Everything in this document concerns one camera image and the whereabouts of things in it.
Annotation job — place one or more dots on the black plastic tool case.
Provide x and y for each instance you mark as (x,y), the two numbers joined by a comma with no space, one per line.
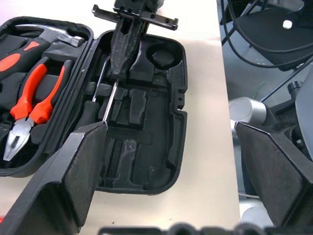
(156,147)

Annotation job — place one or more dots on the small white cube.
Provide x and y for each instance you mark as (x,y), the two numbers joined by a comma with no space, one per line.
(287,25)

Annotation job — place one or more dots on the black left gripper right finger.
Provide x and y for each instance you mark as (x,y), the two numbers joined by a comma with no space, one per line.
(276,171)

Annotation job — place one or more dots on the thin steel shaft screwdriver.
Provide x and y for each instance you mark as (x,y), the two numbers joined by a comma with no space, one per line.
(110,101)

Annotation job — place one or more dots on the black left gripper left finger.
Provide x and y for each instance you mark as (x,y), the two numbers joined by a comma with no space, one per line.
(73,171)

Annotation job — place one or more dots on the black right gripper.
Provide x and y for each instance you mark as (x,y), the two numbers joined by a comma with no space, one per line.
(151,17)

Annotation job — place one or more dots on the silver rounded robot leg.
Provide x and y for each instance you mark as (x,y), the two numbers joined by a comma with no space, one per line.
(254,213)
(247,110)

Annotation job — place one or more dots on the black office chair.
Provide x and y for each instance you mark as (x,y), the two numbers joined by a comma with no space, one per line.
(269,24)

